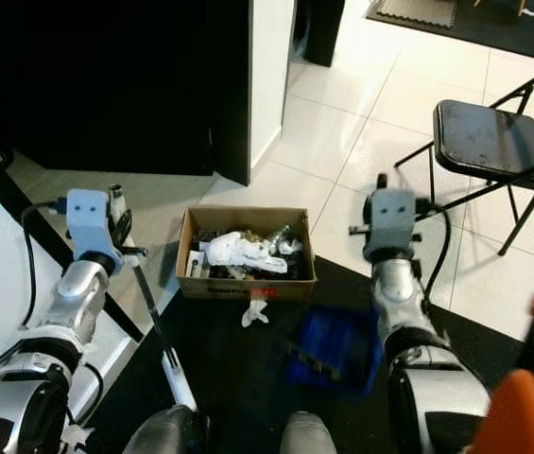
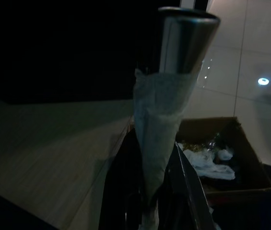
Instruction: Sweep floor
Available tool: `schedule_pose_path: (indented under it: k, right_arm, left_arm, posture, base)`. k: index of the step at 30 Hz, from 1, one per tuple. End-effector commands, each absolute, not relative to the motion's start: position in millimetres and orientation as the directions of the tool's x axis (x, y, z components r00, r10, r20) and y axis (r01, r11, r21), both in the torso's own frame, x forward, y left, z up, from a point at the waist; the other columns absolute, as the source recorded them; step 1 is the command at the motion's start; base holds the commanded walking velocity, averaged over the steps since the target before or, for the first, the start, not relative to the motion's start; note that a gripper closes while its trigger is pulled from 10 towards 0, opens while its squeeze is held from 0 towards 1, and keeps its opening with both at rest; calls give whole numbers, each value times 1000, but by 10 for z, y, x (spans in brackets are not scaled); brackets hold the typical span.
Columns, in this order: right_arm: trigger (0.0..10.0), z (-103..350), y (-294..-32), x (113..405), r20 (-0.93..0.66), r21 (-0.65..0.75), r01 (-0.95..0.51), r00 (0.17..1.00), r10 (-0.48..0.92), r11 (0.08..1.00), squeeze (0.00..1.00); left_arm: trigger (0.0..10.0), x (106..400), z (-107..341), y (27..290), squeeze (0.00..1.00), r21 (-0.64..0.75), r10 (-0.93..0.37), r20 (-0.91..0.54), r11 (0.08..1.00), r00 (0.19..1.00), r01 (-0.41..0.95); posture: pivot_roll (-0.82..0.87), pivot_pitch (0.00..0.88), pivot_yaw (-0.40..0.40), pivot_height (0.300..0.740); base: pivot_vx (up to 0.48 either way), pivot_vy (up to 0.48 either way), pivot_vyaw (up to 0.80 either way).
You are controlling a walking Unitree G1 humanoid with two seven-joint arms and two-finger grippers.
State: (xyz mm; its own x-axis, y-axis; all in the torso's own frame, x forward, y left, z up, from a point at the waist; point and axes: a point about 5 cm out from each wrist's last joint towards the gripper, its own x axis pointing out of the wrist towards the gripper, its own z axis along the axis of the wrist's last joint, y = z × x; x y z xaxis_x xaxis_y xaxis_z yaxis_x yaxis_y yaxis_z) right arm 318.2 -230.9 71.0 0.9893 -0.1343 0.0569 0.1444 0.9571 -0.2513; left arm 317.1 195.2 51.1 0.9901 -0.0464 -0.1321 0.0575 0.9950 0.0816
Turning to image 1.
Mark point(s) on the blue plastic dustpan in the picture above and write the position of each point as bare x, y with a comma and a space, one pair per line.
333, 345

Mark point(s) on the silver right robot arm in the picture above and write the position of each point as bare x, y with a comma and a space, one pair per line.
437, 407

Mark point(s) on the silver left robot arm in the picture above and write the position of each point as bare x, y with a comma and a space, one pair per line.
11, 416

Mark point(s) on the black floor mat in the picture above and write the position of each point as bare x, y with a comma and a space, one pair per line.
238, 397

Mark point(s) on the black folding chair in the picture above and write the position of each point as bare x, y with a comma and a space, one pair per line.
489, 142

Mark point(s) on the white crumpled paper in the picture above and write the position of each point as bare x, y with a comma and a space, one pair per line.
243, 253

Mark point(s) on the brown cardboard trash box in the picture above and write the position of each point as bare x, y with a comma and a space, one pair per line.
238, 290

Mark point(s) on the black cabinet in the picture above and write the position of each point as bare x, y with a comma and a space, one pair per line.
96, 76

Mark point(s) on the small white paper scrap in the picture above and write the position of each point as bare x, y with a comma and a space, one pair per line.
254, 314

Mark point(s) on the grey foam tile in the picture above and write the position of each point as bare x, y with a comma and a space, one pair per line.
418, 11

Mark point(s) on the dark grey rug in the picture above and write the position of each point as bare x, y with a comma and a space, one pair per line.
493, 38

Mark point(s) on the dark debris strip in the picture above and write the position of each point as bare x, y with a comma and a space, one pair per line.
312, 362

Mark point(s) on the grey left robot leg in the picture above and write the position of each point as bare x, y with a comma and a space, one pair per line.
163, 435

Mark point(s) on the grey robot leg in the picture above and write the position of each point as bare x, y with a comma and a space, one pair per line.
163, 435
307, 437

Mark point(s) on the orange rounded object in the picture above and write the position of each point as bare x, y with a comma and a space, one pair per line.
531, 397

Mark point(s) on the grey right robot leg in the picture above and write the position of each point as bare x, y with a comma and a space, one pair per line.
307, 437

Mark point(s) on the pale left wrist camera mount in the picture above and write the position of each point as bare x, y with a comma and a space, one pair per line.
89, 222

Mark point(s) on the pale wrist camera mount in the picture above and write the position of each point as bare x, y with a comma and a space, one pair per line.
89, 222
391, 222

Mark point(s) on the pale right wrist camera mount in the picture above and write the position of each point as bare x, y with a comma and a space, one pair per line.
391, 222

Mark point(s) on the black furniture post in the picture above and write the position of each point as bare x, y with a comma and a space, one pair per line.
318, 33

